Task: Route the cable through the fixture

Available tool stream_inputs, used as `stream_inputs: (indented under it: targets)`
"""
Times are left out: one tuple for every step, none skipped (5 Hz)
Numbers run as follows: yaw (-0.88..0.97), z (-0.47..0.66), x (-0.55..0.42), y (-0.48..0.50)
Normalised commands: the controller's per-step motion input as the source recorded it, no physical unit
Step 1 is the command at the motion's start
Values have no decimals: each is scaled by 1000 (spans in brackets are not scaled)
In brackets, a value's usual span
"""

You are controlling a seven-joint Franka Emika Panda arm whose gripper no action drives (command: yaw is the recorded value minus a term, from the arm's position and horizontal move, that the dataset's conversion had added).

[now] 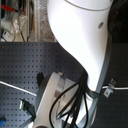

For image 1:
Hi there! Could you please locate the clutter of tools background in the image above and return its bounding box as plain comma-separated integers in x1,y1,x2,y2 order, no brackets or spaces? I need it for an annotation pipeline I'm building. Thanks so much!
0,0,34,42

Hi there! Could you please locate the metal cable clip right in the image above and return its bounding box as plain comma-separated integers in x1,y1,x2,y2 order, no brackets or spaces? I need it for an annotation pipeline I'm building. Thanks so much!
101,78,128,98

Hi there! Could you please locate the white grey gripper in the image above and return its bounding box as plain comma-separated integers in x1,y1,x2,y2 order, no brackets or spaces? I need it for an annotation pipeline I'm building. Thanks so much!
32,72,97,128

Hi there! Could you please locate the blue object at corner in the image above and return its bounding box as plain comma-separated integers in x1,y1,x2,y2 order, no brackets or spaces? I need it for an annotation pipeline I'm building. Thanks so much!
0,117,6,127

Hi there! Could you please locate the white cable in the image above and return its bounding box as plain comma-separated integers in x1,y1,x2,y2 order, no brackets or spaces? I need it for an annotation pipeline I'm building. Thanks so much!
0,80,38,97

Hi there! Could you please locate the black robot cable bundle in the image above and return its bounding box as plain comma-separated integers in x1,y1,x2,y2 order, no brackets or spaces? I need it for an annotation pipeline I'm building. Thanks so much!
49,73,91,128

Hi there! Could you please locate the black cable clip left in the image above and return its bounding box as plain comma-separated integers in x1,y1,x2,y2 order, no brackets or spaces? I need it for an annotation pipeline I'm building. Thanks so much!
19,99,36,118

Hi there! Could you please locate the black perforated board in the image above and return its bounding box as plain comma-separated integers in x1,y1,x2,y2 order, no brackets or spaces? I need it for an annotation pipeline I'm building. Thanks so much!
0,43,128,128

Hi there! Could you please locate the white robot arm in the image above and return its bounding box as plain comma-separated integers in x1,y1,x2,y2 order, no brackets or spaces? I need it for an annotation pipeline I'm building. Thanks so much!
32,0,113,128

